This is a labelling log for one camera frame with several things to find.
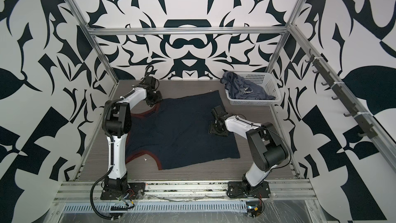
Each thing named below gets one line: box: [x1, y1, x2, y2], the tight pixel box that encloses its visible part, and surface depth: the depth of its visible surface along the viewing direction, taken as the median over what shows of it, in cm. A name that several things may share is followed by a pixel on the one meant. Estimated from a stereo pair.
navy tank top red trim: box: [125, 90, 241, 171], surface depth 91 cm
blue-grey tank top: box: [220, 71, 276, 100], surface depth 107 cm
